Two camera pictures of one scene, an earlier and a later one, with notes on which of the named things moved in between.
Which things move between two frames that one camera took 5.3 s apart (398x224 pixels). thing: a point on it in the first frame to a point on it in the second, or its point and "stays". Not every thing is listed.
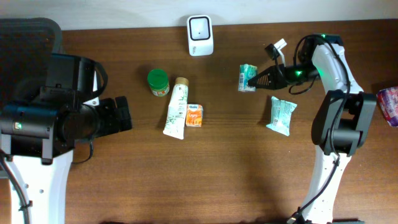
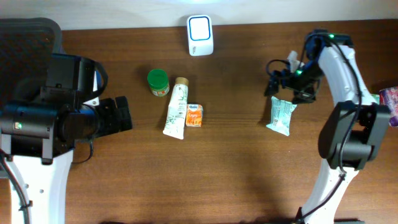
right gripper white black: (278, 70) to (308, 95)
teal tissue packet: (247, 71) to (376, 98)
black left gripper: (113, 119) stays
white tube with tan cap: (177, 109) stays
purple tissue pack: (387, 99) stays
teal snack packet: (281, 116) stays
